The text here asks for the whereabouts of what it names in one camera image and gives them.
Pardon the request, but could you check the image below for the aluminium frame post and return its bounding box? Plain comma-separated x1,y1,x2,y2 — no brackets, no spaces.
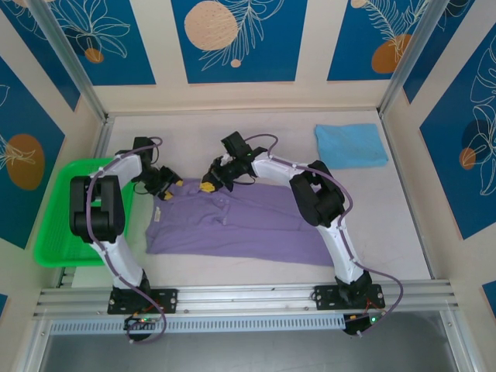
29,0,109,122
378,0,445,118

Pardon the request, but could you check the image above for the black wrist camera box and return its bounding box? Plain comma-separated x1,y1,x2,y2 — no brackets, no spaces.
133,136,153,157
220,131,253,159

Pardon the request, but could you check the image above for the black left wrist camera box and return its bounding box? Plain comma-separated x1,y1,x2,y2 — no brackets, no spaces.
133,136,153,157

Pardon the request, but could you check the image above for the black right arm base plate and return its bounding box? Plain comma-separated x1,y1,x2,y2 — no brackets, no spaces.
314,284,387,311

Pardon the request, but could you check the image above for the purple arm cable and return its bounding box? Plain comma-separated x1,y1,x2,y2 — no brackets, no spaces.
247,133,404,338
87,135,168,346

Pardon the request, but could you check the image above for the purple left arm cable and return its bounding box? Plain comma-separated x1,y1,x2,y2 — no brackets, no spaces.
87,135,168,346

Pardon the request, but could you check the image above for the folded light blue t-shirt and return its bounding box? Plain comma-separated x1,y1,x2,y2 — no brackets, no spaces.
313,122,390,170

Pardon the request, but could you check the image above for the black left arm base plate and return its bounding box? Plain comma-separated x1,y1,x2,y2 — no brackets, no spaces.
107,288,179,315

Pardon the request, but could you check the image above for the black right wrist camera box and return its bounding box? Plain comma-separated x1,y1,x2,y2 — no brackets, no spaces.
220,131,253,159

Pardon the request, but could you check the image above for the purple polo t-shirt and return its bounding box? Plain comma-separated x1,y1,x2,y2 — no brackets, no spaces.
145,177,336,267

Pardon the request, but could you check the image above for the green plastic basket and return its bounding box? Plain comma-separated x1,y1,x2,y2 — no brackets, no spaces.
33,157,136,268

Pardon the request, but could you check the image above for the blue floral wall panel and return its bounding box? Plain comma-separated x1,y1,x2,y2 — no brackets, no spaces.
419,36,496,241
46,0,157,87
327,0,432,82
0,53,67,250
171,0,309,84

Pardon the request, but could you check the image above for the aluminium mounting rail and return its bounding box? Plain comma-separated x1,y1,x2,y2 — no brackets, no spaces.
33,281,454,317

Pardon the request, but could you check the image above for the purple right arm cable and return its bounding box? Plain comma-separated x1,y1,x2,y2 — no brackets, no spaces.
247,133,404,338

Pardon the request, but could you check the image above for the grey slotted cable duct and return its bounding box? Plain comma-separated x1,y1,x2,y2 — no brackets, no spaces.
48,314,348,335

